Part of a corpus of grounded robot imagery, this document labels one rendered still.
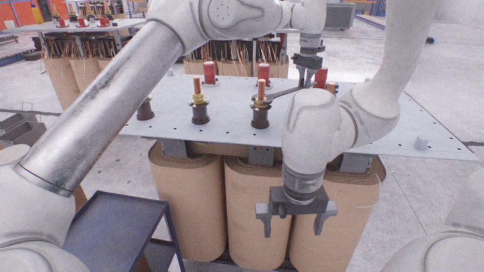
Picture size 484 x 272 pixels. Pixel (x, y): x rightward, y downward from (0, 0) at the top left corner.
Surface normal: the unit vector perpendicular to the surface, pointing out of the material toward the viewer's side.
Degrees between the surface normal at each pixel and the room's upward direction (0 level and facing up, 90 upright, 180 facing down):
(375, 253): 0
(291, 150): 91
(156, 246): 0
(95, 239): 0
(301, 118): 78
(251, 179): 90
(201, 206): 90
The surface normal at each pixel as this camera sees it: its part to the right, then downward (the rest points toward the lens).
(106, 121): 0.78, 0.12
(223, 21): -0.36, 0.31
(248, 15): 0.62, 0.49
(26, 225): 0.84, -0.17
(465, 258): -0.09, -0.84
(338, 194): -0.14, 0.49
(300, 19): -0.57, 0.44
